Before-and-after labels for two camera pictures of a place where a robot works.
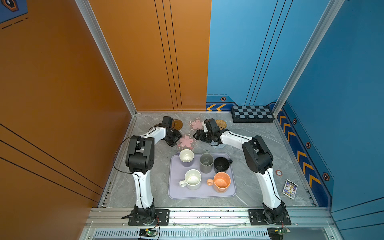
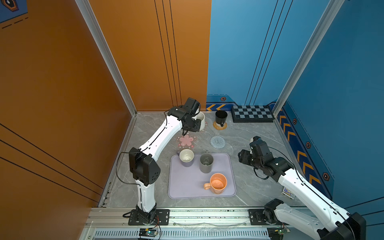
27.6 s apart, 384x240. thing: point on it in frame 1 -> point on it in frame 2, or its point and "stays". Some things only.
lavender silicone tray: x=177 y=173 stays
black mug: x=221 y=164 -> x=221 y=117
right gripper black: x=199 y=136 -> x=243 y=156
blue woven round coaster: x=214 y=143 stays
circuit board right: x=277 y=233 stays
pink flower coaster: x=187 y=142 stays
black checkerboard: x=251 y=114 stays
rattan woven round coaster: x=221 y=124 stays
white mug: x=192 y=179 -> x=201 y=116
